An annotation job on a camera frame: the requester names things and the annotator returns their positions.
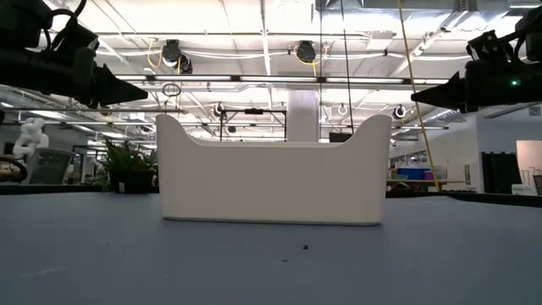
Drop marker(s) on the blue box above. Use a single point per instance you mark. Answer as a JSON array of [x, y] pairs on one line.
[[413, 173]]

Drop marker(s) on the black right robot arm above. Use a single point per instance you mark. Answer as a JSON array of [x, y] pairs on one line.
[[531, 34]]

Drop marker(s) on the grey mesh office chair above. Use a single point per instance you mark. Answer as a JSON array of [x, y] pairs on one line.
[[51, 167]]

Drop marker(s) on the white plastic bin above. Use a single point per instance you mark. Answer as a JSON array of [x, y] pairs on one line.
[[275, 182]]

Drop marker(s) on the black curtain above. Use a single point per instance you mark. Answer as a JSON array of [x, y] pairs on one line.
[[501, 171]]

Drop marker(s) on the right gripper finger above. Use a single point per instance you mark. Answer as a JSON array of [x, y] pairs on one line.
[[444, 95]]

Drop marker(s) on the black metal frame rack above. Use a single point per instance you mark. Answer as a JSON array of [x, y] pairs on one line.
[[254, 112]]

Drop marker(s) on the dark monitor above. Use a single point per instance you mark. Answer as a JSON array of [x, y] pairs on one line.
[[341, 137]]

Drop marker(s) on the white column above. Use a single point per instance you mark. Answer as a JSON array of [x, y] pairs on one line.
[[302, 118]]

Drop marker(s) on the small potted plant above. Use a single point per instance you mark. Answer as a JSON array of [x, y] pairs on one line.
[[129, 169]]

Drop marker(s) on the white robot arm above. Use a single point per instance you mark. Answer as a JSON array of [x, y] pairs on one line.
[[29, 137]]

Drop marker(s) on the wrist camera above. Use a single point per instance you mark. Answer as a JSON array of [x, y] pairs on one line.
[[80, 40], [489, 44]]

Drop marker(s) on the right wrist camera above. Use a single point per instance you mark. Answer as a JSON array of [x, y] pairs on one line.
[[489, 44]]

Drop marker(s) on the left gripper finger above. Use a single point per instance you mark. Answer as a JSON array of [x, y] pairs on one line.
[[116, 91]]

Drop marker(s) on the white box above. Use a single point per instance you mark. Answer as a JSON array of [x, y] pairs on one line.
[[523, 189]]

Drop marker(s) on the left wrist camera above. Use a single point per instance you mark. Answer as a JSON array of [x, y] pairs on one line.
[[80, 40]]

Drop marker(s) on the grey chair back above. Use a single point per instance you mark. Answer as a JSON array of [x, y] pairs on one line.
[[538, 185]]

